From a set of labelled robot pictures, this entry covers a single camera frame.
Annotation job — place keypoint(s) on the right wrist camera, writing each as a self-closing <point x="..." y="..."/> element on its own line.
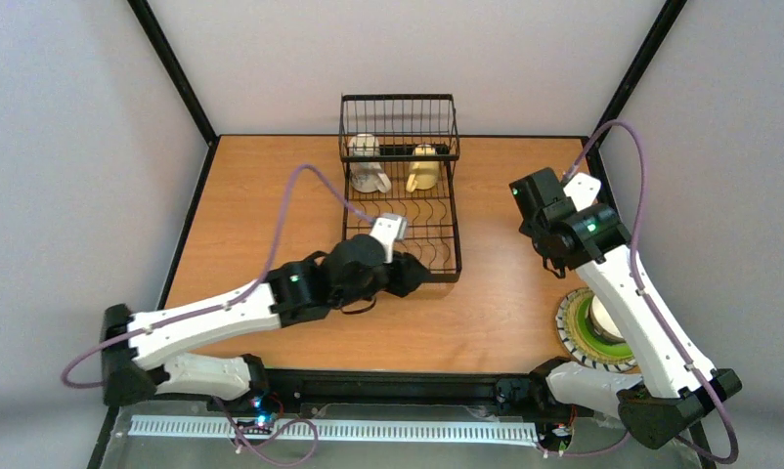
<point x="583" y="189"/>

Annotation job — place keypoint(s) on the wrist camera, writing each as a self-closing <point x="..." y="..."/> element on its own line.
<point x="387" y="229"/>
<point x="583" y="189"/>

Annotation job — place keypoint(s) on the black enclosure frame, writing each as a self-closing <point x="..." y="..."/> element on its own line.
<point x="653" y="40"/>

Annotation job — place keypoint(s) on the white slotted cable duct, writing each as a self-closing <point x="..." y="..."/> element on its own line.
<point x="516" y="434"/>

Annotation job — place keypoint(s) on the white floral mug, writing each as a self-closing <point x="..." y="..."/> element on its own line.
<point x="367" y="176"/>

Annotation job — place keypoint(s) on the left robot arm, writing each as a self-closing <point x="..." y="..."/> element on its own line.
<point x="152" y="353"/>

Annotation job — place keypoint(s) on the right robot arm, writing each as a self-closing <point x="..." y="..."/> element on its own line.
<point x="676" y="385"/>

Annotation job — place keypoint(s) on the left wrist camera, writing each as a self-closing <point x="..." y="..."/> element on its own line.
<point x="387" y="229"/>

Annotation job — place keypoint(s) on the green striped plate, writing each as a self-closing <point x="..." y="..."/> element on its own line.
<point x="579" y="340"/>

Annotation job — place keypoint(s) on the yellow mug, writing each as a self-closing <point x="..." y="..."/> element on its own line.
<point x="423" y="175"/>

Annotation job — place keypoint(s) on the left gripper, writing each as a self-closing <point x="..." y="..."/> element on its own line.
<point x="400" y="275"/>

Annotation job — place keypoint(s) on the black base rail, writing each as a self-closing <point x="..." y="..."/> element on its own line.
<point x="545" y="392"/>

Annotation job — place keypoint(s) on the white bowl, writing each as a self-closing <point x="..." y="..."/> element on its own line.
<point x="602" y="324"/>

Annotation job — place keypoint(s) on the black wire dish rack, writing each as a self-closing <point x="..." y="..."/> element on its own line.
<point x="401" y="122"/>

